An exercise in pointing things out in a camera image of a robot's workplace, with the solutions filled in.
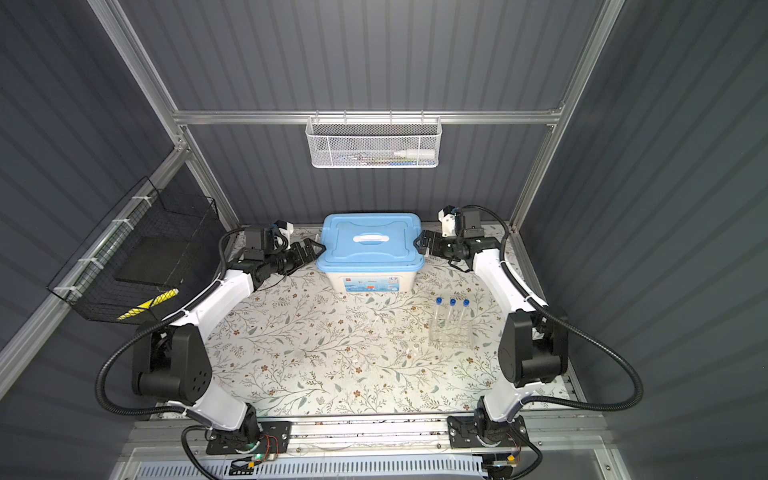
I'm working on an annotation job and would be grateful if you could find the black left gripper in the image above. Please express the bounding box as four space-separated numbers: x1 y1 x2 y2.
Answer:
266 238 325 276

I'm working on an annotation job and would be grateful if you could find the white plastic storage bin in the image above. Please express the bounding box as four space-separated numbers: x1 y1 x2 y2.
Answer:
325 272 417 293

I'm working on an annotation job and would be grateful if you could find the blue plastic bin lid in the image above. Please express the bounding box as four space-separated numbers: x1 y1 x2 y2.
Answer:
317 213 425 273

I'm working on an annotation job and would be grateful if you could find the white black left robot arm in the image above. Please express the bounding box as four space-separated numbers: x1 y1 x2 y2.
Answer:
132 221 326 449

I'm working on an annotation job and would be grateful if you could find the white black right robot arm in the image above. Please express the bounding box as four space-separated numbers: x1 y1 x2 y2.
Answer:
414 206 568 445

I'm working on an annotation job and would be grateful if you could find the white tube in basket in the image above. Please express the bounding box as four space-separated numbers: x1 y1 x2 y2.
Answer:
393 149 437 162

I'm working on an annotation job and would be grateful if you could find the clear plastic test tube rack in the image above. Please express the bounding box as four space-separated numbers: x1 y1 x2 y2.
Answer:
428 297 473 349

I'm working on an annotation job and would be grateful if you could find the yellow black striped tape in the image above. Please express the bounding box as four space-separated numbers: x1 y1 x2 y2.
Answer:
117 288 179 321

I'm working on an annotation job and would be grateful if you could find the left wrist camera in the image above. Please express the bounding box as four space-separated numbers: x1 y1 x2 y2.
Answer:
273 220 294 237

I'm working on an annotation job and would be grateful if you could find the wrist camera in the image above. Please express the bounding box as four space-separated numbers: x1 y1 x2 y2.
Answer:
273 220 294 237
438 205 457 237

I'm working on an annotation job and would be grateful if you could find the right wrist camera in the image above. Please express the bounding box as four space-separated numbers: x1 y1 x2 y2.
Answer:
438 205 457 237

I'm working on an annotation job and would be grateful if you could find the white wire mesh basket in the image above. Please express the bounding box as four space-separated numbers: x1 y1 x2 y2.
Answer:
305 119 443 169

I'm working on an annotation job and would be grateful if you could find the black wire wall basket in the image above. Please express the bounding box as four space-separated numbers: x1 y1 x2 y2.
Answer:
48 178 224 325

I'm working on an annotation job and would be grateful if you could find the black corrugated right cable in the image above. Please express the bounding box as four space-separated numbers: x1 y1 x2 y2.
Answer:
458 203 645 413

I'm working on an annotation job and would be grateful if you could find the black corrugated cable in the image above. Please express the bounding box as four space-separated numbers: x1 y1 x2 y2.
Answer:
458 203 645 413
95 226 253 418

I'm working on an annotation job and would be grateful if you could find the black corrugated left cable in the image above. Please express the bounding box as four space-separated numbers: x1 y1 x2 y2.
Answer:
95 226 253 418

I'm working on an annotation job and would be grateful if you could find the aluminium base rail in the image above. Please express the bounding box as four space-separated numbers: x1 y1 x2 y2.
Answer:
113 410 607 480

